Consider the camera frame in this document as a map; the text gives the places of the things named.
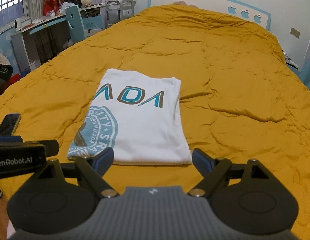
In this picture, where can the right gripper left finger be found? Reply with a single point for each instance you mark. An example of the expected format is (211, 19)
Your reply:
(89, 172)

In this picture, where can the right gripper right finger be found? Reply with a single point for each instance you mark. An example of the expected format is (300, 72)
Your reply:
(216, 173)

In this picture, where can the white printed t-shirt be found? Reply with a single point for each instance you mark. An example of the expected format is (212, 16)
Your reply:
(138, 117)

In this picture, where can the black smartphone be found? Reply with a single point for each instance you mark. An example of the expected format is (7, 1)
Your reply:
(9, 124)

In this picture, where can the mustard yellow quilt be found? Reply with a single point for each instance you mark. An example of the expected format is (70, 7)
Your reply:
(238, 99)

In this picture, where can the blue bedside table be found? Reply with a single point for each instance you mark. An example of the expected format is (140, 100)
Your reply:
(302, 72)

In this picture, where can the light blue chair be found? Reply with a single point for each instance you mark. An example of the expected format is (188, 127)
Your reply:
(75, 24)

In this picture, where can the white blue desk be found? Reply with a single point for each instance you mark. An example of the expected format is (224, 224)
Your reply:
(40, 42)

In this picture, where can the red bag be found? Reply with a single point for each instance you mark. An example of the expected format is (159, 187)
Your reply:
(49, 5)

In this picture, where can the grey metal cart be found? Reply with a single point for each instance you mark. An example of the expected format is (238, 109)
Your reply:
(120, 8)

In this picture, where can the round cream lamp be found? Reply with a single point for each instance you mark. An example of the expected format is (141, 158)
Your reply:
(86, 3)

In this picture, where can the white blue-trimmed headboard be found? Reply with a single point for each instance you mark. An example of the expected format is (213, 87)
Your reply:
(231, 7)

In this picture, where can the beige wall socket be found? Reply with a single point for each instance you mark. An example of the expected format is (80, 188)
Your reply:
(295, 32)

